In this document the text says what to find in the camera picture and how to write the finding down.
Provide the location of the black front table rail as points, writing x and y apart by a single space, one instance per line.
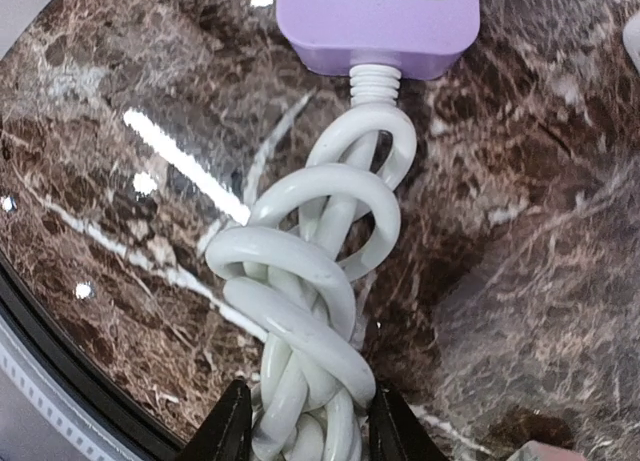
136 434

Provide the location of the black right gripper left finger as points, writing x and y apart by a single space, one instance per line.
226 432

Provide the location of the purple power strip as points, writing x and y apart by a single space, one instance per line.
420 38

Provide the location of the white cube socket adapter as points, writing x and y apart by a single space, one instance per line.
631 40

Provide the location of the white slotted cable duct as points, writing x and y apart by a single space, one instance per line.
56 408

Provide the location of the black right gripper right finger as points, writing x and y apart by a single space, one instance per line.
395 433

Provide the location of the pink plug adapter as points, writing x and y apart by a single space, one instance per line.
537 451

